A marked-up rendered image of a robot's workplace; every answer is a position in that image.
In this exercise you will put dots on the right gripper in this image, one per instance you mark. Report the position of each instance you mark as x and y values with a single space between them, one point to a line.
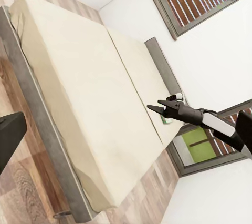
174 109

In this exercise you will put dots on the board game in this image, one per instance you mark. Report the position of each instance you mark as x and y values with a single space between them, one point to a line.
166 121

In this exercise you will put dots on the door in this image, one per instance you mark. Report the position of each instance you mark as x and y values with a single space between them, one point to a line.
195 149

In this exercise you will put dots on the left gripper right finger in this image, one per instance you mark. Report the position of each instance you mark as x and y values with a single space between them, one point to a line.
244 128

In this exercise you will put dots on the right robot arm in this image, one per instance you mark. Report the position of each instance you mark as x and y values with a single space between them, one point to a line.
224 129

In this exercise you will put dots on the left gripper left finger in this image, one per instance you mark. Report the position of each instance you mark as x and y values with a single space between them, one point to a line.
13 128

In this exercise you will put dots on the bed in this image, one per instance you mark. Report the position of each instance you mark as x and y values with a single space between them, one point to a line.
87 87

